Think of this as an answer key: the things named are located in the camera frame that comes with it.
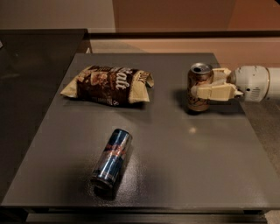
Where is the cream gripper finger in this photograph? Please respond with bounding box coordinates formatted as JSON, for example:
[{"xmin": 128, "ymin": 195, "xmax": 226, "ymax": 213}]
[
  {"xmin": 191, "ymin": 83, "xmax": 243, "ymax": 102},
  {"xmin": 213, "ymin": 67, "xmax": 231, "ymax": 83}
]

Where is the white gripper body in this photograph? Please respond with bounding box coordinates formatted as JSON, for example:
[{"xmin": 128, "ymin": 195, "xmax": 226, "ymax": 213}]
[{"xmin": 230, "ymin": 66, "xmax": 270, "ymax": 102}]

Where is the orange soda can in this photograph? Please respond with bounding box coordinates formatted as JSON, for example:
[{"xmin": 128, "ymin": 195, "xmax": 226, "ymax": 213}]
[{"xmin": 187, "ymin": 62, "xmax": 214, "ymax": 112}]

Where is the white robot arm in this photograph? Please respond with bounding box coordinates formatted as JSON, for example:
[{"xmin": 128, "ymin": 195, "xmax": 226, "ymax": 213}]
[{"xmin": 191, "ymin": 66, "xmax": 280, "ymax": 102}]

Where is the blue energy drink can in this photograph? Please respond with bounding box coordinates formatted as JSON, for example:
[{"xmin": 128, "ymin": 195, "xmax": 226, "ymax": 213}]
[{"xmin": 91, "ymin": 129, "xmax": 132, "ymax": 190}]

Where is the brown chip bag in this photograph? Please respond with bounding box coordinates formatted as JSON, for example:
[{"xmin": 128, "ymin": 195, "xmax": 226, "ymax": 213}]
[{"xmin": 60, "ymin": 66, "xmax": 154, "ymax": 107}]

